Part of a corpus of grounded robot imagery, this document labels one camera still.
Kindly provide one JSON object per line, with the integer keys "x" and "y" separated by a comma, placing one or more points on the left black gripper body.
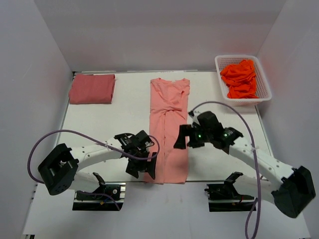
{"x": 141, "y": 153}

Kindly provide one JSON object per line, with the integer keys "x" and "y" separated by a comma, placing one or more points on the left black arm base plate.
{"x": 107, "y": 198}

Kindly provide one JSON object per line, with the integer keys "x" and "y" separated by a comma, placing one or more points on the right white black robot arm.
{"x": 290, "y": 189}

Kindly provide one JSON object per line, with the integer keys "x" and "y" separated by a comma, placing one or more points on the salmon pink t shirt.
{"x": 168, "y": 110}

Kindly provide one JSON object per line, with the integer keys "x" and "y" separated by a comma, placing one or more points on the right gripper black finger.
{"x": 196, "y": 140}
{"x": 184, "y": 131}

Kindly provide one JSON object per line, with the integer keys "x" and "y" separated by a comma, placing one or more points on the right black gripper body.
{"x": 208, "y": 135}

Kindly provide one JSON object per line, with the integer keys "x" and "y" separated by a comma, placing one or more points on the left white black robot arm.
{"x": 62, "y": 168}

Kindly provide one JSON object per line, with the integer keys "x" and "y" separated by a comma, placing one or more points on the crumpled orange t shirt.
{"x": 240, "y": 80}

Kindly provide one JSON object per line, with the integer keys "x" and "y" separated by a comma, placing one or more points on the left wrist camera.
{"x": 141, "y": 140}

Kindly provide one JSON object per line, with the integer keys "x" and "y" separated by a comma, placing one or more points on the folded dusty red t shirt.
{"x": 92, "y": 89}

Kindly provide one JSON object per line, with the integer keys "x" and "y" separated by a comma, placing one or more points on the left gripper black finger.
{"x": 134, "y": 167}
{"x": 151, "y": 166}

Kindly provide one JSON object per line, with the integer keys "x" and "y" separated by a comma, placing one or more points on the white perforated plastic basket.
{"x": 263, "y": 91}

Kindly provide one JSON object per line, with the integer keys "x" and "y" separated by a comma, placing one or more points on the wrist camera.
{"x": 206, "y": 120}
{"x": 141, "y": 140}

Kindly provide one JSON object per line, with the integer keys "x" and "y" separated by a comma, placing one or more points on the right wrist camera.
{"x": 206, "y": 120}

